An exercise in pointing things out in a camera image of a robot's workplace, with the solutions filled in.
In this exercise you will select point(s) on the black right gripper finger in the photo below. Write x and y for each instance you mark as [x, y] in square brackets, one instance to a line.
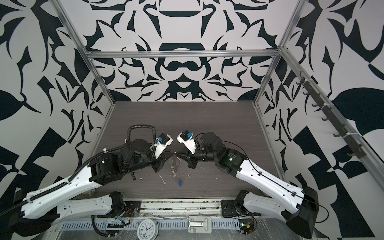
[183, 151]
[183, 156]

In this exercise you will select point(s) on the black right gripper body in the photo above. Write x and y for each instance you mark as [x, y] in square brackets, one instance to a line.
[202, 155]

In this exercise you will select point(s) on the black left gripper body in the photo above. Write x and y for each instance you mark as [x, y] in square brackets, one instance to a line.
[145, 161]

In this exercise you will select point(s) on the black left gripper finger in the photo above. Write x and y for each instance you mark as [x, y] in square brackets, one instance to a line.
[163, 160]
[167, 154]

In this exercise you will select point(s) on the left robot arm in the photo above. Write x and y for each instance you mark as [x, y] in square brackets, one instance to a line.
[36, 211]

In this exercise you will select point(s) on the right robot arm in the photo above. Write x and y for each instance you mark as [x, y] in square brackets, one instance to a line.
[296, 207]

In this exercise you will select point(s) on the white alarm clock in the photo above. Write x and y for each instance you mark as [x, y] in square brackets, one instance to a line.
[148, 229]

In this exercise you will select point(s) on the silver metal latch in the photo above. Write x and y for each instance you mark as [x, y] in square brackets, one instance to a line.
[199, 225]

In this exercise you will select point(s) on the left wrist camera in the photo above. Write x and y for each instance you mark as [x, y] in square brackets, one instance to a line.
[162, 141]

